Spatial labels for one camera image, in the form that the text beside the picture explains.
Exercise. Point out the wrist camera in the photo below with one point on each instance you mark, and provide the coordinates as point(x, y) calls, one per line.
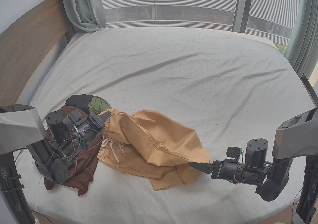
point(232, 152)
point(77, 116)

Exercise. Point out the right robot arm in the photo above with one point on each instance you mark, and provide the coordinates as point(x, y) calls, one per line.
point(295, 138)

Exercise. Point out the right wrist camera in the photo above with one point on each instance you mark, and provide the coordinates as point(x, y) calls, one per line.
point(232, 152)

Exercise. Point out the brown garment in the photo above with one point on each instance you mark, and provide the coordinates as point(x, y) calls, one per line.
point(84, 173)

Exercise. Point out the green garment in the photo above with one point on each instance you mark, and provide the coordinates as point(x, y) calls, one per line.
point(98, 105)

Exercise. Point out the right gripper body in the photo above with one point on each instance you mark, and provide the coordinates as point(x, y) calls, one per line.
point(224, 170)

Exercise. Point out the bed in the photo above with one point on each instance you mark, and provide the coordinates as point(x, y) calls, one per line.
point(174, 69)

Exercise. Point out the black garment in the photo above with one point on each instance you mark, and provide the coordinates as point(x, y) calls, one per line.
point(77, 102)

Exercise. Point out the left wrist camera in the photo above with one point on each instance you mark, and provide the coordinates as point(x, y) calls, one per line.
point(77, 116)

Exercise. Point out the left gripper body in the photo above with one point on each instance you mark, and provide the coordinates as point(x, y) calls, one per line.
point(98, 125)

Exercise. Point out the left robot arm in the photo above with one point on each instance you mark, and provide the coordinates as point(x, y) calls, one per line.
point(22, 128)

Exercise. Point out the tan shorts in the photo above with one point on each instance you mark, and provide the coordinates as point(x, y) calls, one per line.
point(154, 138)

